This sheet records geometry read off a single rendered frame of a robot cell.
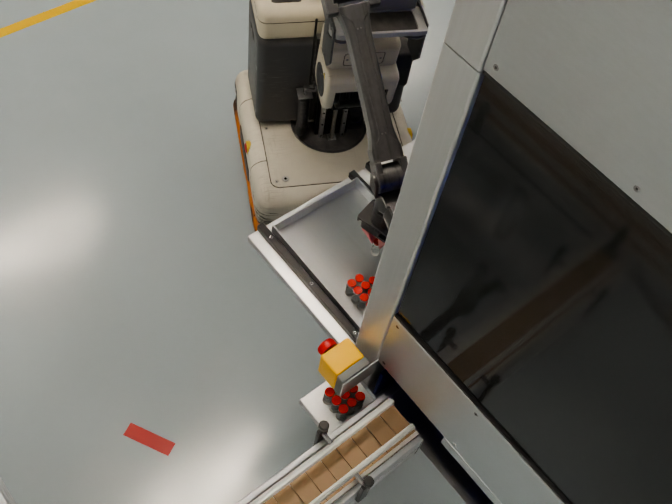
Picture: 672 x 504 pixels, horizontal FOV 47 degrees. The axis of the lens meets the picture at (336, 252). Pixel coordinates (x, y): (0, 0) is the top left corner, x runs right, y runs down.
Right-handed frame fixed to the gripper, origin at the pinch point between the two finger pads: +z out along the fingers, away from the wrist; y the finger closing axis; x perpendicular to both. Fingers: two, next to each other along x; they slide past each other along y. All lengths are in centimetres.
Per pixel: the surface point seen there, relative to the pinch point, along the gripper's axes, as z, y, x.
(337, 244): 6.4, -8.8, -2.7
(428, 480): 16, 39, -33
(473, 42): -88, 17, -27
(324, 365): -6.4, 10.6, -35.3
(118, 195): 93, -114, 13
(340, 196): 6.3, -16.8, 9.2
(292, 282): 6.7, -10.5, -17.8
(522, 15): -95, 21, -29
